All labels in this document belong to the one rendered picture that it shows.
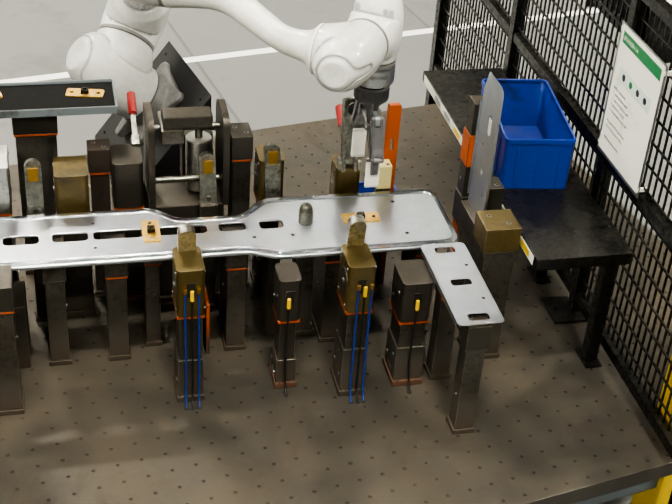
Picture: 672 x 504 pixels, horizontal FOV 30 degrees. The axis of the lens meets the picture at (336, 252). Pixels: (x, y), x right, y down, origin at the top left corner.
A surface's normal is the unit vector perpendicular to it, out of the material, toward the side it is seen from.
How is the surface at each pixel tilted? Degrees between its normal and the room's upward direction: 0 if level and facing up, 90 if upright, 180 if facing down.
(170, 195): 0
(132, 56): 62
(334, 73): 90
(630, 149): 90
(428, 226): 0
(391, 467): 0
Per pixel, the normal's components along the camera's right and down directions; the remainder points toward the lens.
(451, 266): 0.07, -0.83
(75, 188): 0.22, 0.56
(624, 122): -0.98, 0.07
